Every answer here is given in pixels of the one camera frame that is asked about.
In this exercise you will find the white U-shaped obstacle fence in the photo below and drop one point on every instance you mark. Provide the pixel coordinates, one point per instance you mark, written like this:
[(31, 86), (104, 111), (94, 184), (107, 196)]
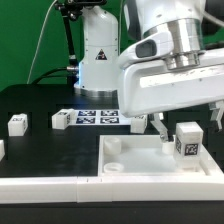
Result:
[(112, 188)]

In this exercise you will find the white square tabletop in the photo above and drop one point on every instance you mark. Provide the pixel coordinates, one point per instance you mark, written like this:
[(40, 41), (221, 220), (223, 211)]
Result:
[(143, 155)]

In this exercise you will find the white block left edge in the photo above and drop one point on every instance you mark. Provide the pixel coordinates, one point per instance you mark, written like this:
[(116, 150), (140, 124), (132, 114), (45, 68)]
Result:
[(2, 150)]

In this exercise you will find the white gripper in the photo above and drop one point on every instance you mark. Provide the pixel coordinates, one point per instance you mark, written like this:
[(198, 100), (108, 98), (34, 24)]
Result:
[(149, 87)]

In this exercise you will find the tag marker sheet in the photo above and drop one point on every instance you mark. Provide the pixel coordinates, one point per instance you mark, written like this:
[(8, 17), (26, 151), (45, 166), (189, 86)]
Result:
[(108, 117)]

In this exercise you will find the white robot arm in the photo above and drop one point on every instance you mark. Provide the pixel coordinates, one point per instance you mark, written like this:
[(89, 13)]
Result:
[(167, 68)]

